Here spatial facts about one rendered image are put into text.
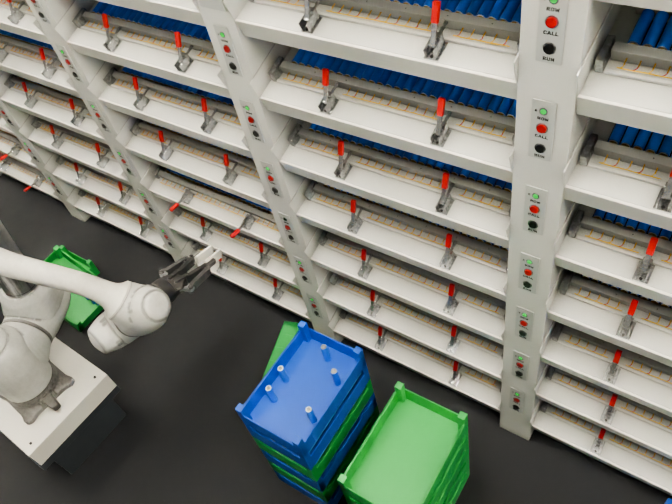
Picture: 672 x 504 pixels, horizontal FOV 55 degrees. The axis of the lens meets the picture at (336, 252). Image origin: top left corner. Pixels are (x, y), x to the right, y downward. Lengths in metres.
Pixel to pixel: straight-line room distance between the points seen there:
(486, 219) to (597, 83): 0.42
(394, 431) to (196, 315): 1.06
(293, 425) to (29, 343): 0.84
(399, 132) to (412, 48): 0.20
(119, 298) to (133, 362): 0.93
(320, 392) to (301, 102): 0.76
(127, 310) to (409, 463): 0.79
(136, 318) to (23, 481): 1.04
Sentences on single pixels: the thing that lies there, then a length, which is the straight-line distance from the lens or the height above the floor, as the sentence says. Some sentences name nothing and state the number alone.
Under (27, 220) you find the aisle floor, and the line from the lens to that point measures 3.31.
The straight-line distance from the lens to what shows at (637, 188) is 1.19.
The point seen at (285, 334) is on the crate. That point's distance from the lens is 2.10.
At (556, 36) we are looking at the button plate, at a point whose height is 1.36.
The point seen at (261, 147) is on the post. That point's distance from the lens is 1.62.
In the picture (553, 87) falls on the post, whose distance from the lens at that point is 1.07.
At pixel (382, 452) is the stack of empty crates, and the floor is 0.32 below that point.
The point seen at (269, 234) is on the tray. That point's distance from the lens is 1.98.
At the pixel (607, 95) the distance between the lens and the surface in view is 1.07.
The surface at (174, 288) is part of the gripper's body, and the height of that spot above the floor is 0.59.
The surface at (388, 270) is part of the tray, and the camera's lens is 1.78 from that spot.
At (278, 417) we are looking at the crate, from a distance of 1.73.
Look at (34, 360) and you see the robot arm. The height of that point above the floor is 0.43.
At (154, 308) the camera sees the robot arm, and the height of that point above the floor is 0.77.
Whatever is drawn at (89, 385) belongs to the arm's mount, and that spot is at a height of 0.27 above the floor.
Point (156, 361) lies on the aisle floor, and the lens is 2.47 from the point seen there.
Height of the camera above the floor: 1.91
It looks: 49 degrees down
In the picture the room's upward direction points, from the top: 15 degrees counter-clockwise
